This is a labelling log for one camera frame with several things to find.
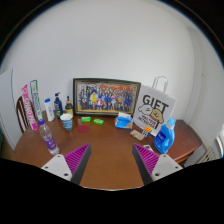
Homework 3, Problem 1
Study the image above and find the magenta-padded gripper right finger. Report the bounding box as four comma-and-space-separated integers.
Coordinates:
131, 143, 184, 186

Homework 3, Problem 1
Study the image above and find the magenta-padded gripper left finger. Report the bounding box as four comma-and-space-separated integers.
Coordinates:
40, 143, 92, 186

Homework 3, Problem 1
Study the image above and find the clear purple-capped water bottle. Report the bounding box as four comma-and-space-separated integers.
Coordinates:
37, 118, 60, 156

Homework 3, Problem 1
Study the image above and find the blue detergent bottle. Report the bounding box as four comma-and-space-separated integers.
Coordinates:
153, 116, 177, 155

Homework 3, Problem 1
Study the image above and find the colourful puzzle cube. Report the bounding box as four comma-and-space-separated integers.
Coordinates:
142, 126, 153, 138

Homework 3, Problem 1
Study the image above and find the small flat patterned box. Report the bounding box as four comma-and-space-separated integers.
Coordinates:
129, 129, 146, 141

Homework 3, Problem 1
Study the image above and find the blue patterned paper cup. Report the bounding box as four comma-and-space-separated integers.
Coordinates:
59, 113, 74, 132

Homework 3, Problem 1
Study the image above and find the flat round red coaster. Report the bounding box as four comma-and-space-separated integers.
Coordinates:
77, 124, 90, 134

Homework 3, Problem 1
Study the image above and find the white radiator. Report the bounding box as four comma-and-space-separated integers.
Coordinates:
199, 146, 218, 165

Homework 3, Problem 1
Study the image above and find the white blue-capped lotion bottle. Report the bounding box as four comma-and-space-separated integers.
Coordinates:
44, 97, 56, 122

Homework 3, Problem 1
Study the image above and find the yellow-labelled dark pump bottle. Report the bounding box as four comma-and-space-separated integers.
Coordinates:
64, 95, 74, 117

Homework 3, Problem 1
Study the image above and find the dark blue pump bottle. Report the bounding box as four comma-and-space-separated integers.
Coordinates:
53, 92, 64, 120

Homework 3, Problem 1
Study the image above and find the white paper gift bag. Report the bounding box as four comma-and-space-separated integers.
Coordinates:
132, 75, 177, 137

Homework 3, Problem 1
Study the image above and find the blue tissue pack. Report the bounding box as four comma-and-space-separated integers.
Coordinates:
114, 112, 134, 130

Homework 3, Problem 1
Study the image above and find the brown wooden chair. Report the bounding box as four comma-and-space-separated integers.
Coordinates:
15, 95, 31, 134

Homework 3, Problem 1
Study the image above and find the pink shuttlecock tube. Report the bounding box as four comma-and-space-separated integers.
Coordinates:
21, 83, 39, 132

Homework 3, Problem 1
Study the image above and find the white green shuttlecock tube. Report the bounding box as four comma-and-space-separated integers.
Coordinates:
29, 79, 44, 122

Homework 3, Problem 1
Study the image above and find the white flat board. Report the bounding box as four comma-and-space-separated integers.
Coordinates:
0, 68, 23, 149

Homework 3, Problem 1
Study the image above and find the framed group photo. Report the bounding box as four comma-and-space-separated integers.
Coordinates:
72, 77, 142, 118

